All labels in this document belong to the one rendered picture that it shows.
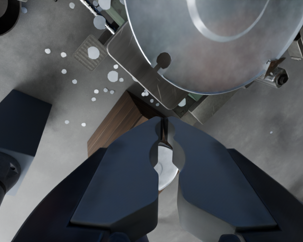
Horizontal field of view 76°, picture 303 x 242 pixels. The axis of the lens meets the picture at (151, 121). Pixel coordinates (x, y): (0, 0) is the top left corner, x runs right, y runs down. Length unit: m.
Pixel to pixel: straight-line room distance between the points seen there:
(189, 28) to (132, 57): 0.09
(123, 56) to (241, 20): 0.17
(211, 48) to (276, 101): 1.51
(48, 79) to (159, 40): 0.87
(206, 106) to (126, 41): 0.32
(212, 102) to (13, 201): 1.34
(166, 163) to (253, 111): 0.95
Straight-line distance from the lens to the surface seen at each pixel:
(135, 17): 0.27
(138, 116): 0.82
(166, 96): 0.30
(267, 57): 0.39
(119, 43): 0.27
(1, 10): 1.08
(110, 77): 0.41
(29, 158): 0.75
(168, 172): 0.98
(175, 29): 0.28
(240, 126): 1.66
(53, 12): 1.05
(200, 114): 0.53
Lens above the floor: 1.04
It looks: 57 degrees down
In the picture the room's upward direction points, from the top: 146 degrees clockwise
